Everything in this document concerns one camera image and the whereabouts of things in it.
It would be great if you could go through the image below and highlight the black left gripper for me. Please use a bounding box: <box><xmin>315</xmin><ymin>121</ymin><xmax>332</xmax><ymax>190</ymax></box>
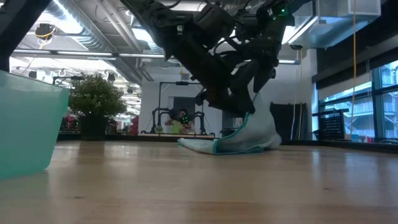
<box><xmin>161</xmin><ymin>18</ymin><xmax>256</xmax><ymax>114</ymax></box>

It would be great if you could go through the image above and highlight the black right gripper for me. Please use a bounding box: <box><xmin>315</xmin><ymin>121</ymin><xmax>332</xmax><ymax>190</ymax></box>
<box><xmin>231</xmin><ymin>12</ymin><xmax>287</xmax><ymax>94</ymax></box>

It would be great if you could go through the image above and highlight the pale towel with teal edge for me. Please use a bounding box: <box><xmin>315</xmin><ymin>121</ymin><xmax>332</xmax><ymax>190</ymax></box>
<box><xmin>177</xmin><ymin>92</ymin><xmax>283</xmax><ymax>156</ymax></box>

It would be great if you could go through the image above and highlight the teal translucent plastic basket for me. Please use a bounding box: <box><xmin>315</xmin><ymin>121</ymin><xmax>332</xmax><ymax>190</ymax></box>
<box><xmin>0</xmin><ymin>70</ymin><xmax>70</xmax><ymax>180</ymax></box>

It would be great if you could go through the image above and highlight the black equipment cart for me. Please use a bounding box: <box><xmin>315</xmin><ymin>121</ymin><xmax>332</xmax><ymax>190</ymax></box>
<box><xmin>221</xmin><ymin>110</ymin><xmax>246</xmax><ymax>138</ymax></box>

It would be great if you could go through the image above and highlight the black leaning panel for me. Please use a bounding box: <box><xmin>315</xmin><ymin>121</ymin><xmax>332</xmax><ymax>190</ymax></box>
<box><xmin>269</xmin><ymin>101</ymin><xmax>308</xmax><ymax>141</ymax></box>

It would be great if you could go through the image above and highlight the person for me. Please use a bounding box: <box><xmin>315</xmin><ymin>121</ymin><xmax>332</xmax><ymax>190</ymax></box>
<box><xmin>164</xmin><ymin>108</ymin><xmax>195</xmax><ymax>135</ymax></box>

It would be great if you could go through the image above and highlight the black perforated crate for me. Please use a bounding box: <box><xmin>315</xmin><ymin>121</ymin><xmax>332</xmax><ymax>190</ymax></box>
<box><xmin>312</xmin><ymin>108</ymin><xmax>349</xmax><ymax>141</ymax></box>

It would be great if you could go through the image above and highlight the green potted plant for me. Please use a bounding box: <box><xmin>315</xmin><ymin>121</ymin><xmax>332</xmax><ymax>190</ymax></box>
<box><xmin>68</xmin><ymin>73</ymin><xmax>128</xmax><ymax>141</ymax></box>

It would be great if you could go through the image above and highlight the black background station frame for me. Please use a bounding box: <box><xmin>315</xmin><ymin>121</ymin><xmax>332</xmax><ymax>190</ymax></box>
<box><xmin>158</xmin><ymin>81</ymin><xmax>205</xmax><ymax>135</ymax></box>

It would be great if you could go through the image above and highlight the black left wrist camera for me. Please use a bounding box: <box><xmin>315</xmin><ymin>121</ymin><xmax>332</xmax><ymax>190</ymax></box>
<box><xmin>193</xmin><ymin>3</ymin><xmax>237</xmax><ymax>48</ymax></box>

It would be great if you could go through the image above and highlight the silver rectangular ventilation duct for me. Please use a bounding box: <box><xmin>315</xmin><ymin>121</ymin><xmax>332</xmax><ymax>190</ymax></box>
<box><xmin>281</xmin><ymin>0</ymin><xmax>382</xmax><ymax>49</ymax></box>

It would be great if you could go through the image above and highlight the yellow hanging cord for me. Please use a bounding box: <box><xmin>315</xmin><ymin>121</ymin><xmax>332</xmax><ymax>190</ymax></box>
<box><xmin>350</xmin><ymin>0</ymin><xmax>358</xmax><ymax>135</ymax></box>

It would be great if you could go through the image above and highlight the black aluminium table frame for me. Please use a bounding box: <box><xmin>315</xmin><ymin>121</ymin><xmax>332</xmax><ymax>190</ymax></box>
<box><xmin>57</xmin><ymin>132</ymin><xmax>398</xmax><ymax>154</ymax></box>

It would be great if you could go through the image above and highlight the silver round ventilation duct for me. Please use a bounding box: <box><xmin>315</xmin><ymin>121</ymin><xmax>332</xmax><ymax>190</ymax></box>
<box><xmin>46</xmin><ymin>0</ymin><xmax>147</xmax><ymax>85</ymax></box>

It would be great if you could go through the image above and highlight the black ceiling cable reel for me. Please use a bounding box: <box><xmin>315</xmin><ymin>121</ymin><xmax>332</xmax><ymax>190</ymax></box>
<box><xmin>34</xmin><ymin>23</ymin><xmax>57</xmax><ymax>41</ymax></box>

